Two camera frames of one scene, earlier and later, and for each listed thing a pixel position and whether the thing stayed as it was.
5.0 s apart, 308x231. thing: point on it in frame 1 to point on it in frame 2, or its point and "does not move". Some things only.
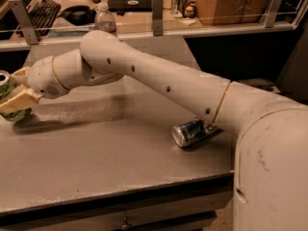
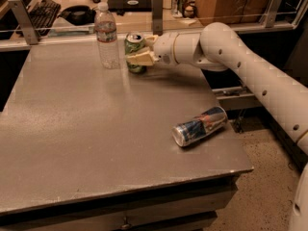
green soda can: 8,84 to 134,41
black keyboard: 43,14 does not move
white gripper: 42,78 to 164,49
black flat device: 134,4 does not move
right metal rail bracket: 269,17 does not move
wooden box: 219,5 does not move
